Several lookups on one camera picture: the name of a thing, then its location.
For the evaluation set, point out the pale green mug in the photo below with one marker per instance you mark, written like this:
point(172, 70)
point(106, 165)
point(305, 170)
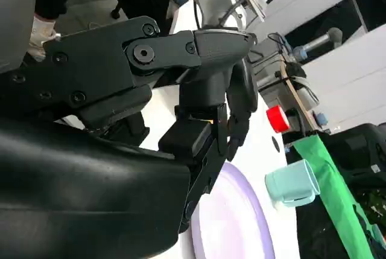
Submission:
point(286, 183)

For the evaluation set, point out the red round button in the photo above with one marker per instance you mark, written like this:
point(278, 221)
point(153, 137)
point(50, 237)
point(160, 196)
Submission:
point(277, 118)

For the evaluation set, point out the lilac plate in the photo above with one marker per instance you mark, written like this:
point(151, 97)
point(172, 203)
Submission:
point(235, 225)

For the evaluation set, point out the black cloth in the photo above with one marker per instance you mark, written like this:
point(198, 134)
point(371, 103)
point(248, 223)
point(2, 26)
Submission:
point(313, 235)

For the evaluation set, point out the wooden desk edge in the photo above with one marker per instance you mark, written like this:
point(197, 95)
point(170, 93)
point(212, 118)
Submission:
point(297, 96)

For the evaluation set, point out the green cloth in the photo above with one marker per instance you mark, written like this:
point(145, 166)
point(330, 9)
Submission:
point(325, 180)

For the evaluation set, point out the black equipment case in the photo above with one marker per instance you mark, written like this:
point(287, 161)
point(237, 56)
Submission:
point(356, 150)

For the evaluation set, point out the person's hand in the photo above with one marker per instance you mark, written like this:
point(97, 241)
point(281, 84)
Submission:
point(42, 35)

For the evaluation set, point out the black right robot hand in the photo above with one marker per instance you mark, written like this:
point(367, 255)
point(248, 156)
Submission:
point(75, 180)

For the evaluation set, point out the black table grommet hole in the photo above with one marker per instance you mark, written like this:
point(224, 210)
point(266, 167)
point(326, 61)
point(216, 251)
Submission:
point(276, 144)

